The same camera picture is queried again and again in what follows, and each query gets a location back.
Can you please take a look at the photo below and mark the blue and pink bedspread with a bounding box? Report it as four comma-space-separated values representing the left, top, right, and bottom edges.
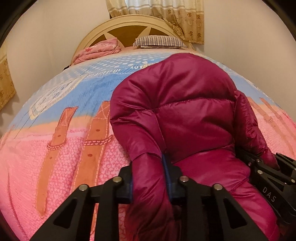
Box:
1, 50, 295, 240

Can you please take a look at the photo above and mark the gold side curtain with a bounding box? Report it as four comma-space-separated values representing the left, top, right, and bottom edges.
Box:
0, 42, 16, 110

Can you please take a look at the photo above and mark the beige window curtain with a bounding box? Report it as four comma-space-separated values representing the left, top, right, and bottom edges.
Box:
106, 0, 204, 45

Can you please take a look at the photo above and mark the folded pink floral blanket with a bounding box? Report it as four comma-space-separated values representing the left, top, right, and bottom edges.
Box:
71, 38, 121, 65

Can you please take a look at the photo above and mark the cream wooden headboard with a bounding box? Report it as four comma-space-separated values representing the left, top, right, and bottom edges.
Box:
74, 15, 180, 54

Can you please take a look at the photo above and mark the striped pillow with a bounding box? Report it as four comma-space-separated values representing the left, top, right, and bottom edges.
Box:
133, 35, 187, 49

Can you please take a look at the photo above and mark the magenta puffer jacket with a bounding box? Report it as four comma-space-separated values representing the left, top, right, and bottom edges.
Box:
110, 53, 280, 240

